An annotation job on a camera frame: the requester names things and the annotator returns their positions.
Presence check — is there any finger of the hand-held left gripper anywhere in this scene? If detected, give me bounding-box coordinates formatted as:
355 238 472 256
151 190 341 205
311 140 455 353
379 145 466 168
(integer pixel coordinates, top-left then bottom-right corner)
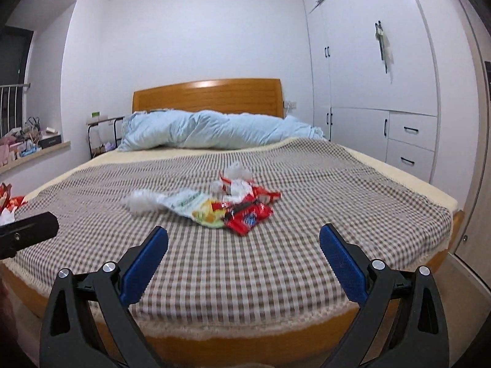
0 212 59 260

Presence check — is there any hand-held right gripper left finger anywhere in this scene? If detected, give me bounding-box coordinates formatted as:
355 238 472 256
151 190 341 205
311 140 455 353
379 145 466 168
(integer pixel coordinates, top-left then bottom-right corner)
39 227 169 368

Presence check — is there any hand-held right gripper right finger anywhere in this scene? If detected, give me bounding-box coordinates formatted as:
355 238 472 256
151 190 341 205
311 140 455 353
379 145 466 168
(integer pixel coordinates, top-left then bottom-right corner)
319 223 449 368

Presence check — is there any white pouch green print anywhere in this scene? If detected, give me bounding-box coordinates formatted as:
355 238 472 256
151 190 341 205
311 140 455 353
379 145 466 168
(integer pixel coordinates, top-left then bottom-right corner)
159 191 211 220

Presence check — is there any yellow snack packet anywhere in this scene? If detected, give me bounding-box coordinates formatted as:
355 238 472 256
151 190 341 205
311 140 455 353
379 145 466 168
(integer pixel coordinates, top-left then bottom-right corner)
191 198 231 230

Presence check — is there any red cartoon snack packet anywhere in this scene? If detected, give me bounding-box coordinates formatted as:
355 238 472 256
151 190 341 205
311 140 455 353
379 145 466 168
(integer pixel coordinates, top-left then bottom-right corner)
251 185 282 205

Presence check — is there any red packet blue logo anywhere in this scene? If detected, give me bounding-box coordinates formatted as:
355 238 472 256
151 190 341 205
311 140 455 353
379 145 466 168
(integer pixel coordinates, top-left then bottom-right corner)
223 198 275 237

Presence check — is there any translucent disposable glove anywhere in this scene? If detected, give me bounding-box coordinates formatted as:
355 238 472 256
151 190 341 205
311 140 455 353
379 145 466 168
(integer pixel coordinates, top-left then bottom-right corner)
209 178 254 205

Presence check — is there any white tissue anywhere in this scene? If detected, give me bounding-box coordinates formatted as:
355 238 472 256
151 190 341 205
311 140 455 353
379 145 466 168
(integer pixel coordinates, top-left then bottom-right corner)
223 162 251 182

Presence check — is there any wooden window sill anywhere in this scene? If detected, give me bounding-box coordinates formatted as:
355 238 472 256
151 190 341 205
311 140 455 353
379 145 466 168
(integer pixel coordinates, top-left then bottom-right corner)
0 141 72 175

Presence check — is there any clutter of bags and boxes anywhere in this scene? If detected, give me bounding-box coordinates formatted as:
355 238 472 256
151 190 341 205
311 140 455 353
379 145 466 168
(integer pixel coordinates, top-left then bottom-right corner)
0 117 62 165

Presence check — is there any white window railing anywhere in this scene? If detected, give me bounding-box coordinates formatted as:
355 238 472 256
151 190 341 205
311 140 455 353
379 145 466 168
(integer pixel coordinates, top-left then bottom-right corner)
0 82 30 135

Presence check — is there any black bedside rack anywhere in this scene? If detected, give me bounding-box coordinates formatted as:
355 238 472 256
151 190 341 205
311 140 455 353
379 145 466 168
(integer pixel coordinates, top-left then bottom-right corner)
86 116 125 159

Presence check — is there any light blue duvet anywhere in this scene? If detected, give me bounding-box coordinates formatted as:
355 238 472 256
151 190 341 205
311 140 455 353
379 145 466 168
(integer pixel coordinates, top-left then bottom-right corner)
117 109 327 152

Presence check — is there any pale wooden door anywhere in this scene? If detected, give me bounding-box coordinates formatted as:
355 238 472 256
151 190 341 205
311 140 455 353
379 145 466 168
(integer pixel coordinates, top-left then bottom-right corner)
454 0 491 273

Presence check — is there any dark window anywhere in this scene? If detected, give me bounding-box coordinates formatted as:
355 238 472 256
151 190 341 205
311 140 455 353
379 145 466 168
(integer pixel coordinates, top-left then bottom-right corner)
0 27 33 135

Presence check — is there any wooden bed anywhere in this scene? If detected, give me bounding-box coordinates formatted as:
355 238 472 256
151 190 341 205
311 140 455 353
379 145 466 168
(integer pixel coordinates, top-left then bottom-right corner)
0 79 465 368

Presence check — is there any white wardrobe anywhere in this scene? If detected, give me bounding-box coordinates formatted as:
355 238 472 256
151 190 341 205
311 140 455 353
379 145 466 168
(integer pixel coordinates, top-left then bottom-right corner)
300 0 440 186

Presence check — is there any hanging white bag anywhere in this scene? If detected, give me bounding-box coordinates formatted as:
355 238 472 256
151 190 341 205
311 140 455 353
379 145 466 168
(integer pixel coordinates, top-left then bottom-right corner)
374 19 395 83

